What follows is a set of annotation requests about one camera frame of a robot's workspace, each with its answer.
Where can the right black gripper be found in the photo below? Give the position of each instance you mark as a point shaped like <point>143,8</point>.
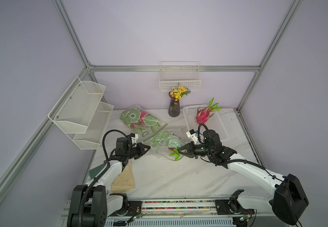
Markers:
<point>191,149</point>

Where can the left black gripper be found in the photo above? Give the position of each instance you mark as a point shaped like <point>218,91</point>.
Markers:
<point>140,147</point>

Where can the green-print zip-top bag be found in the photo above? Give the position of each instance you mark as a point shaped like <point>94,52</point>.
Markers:
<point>148,133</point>
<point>160,141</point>

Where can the pink dragon fruit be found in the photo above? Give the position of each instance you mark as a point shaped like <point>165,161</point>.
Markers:
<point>203,115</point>
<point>174,154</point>

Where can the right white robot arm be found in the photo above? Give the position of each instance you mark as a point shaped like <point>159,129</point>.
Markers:
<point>285,196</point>

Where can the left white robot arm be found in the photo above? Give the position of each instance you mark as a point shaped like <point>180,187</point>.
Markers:
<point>91,204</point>

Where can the dark purple glass vase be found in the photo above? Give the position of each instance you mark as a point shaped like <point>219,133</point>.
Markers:
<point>174,107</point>

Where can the yellow flower bouquet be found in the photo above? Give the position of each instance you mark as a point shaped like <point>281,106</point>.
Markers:
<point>178,92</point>

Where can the green scrub brush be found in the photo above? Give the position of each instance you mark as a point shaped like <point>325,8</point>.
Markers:
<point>97,171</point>

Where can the white two-tier mesh shelf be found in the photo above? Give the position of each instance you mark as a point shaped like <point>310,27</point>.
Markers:
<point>82,115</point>

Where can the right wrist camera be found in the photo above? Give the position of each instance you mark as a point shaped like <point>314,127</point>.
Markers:
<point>192,135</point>

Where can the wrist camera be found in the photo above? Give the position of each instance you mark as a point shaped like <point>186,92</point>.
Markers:
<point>134,138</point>
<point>192,135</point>

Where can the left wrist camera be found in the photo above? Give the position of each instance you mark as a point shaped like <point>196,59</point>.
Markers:
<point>134,138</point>

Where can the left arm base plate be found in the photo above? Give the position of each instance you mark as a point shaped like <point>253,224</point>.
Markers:
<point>132,208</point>

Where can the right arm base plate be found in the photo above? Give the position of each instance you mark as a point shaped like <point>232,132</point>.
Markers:
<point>228,207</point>

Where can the white wire wall basket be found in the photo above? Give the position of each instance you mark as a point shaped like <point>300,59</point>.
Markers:
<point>180,76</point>

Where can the aluminium frame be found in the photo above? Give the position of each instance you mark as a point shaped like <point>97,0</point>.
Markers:
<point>10,177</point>

